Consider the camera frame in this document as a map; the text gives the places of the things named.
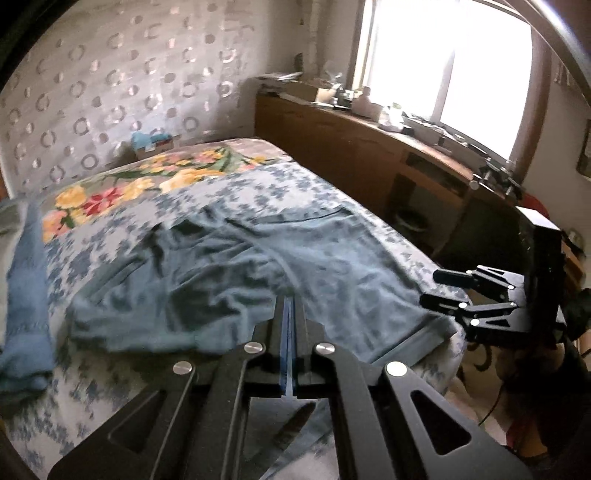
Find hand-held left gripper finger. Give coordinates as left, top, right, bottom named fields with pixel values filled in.
left=46, top=295, right=291, bottom=480
left=291, top=295, right=534, bottom=480

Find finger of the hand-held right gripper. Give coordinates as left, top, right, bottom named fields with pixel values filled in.
left=419, top=291, right=526, bottom=343
left=433, top=264, right=523, bottom=302

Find blue-grey pants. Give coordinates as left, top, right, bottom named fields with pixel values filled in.
left=65, top=203, right=462, bottom=480

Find red cloth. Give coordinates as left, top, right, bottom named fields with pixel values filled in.
left=522, top=194, right=551, bottom=219

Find wooden sideboard cabinet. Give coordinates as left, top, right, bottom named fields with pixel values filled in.
left=254, top=85, right=525, bottom=268

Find blue floral bed sheet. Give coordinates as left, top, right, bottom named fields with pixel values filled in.
left=0, top=161, right=467, bottom=480

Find yellow floral blanket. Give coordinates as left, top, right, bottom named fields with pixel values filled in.
left=41, top=137, right=296, bottom=243

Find curved grey metal pole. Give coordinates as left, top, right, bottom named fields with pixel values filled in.
left=531, top=0, right=591, bottom=90

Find cardboard box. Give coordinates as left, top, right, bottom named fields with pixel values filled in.
left=288, top=83, right=333, bottom=105

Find small blue cloth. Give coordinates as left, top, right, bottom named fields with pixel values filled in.
left=130, top=131, right=169, bottom=151

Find pile of papers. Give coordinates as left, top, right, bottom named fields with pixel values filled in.
left=256, top=71, right=305, bottom=88

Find folded blue garment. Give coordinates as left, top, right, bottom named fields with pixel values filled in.
left=0, top=200, right=54, bottom=393

